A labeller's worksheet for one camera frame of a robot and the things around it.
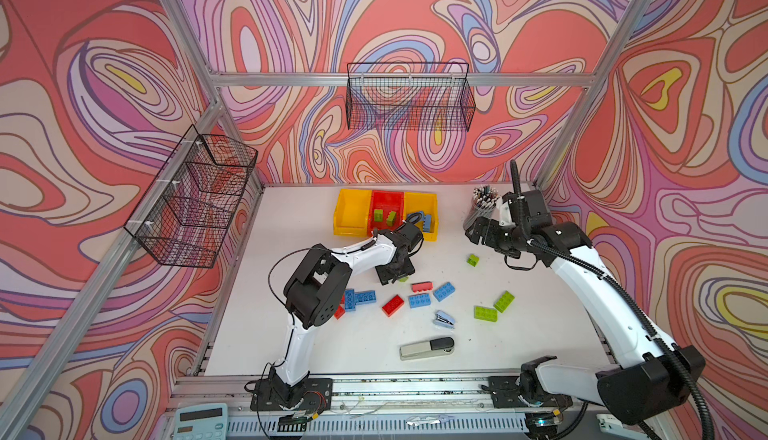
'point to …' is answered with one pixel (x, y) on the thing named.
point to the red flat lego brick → (422, 286)
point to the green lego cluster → (378, 216)
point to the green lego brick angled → (504, 301)
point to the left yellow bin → (352, 213)
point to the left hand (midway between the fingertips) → (407, 273)
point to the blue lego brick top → (427, 223)
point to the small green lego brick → (473, 260)
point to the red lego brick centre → (393, 305)
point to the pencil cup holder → (484, 200)
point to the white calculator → (200, 421)
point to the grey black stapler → (427, 349)
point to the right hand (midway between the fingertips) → (481, 243)
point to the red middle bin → (389, 201)
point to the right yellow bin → (428, 203)
